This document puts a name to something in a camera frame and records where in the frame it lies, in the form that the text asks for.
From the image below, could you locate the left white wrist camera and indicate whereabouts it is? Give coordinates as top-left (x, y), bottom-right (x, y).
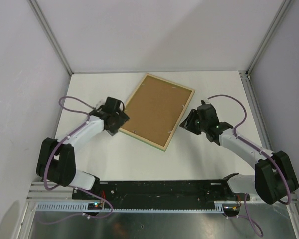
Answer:
top-left (95, 100), bottom-right (105, 109)

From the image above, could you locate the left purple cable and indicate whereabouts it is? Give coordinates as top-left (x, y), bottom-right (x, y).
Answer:
top-left (37, 96), bottom-right (114, 225)

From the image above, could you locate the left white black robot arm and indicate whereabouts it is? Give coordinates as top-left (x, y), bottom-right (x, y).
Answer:
top-left (36, 96), bottom-right (130, 199)

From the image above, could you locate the aluminium corner post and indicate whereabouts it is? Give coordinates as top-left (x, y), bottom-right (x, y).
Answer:
top-left (245, 0), bottom-right (294, 75)
top-left (27, 0), bottom-right (73, 76)

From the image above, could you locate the right aluminium corner post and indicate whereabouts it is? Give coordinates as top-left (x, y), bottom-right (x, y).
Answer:
top-left (245, 0), bottom-right (294, 75)

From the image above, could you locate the green wooden photo frame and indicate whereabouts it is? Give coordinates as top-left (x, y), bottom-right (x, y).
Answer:
top-left (119, 72), bottom-right (196, 152)

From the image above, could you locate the left aluminium corner post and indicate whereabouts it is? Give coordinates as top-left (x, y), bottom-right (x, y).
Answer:
top-left (27, 0), bottom-right (73, 76)

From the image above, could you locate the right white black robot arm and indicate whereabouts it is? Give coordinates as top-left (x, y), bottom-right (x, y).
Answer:
top-left (180, 103), bottom-right (299, 205)

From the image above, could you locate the purple cable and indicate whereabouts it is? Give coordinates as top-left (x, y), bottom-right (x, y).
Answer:
top-left (37, 96), bottom-right (114, 225)
top-left (206, 94), bottom-right (293, 237)

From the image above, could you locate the brown cardboard backing board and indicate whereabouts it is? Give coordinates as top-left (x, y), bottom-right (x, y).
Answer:
top-left (122, 76), bottom-right (192, 148)

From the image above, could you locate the white slotted cable duct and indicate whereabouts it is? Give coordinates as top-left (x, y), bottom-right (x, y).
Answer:
top-left (35, 202), bottom-right (240, 214)

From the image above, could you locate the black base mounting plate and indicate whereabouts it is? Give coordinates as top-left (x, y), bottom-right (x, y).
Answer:
top-left (72, 179), bottom-right (251, 211)

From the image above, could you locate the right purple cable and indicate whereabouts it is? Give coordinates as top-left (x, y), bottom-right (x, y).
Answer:
top-left (206, 94), bottom-right (293, 237)

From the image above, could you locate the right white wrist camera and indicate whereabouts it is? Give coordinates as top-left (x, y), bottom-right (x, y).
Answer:
top-left (200, 100), bottom-right (210, 105)

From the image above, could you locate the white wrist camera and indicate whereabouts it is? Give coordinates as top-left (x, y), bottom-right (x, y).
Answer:
top-left (95, 100), bottom-right (105, 109)
top-left (200, 100), bottom-right (210, 105)

